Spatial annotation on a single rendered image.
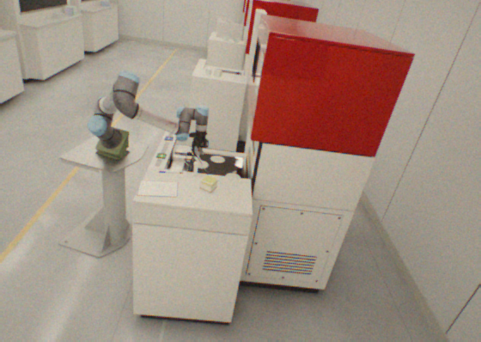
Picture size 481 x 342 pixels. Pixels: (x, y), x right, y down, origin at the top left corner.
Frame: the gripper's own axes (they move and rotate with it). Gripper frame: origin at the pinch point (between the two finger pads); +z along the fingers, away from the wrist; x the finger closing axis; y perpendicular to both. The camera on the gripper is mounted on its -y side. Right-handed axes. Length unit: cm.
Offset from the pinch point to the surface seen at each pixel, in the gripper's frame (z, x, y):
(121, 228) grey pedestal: 76, -42, -34
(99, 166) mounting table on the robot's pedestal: 12, -57, -27
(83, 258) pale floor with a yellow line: 94, -71, -33
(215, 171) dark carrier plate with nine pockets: 3.8, 4.2, 17.7
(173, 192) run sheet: -3, -35, 37
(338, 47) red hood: -85, 40, 60
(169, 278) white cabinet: 51, -39, 48
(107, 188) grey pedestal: 38, -50, -37
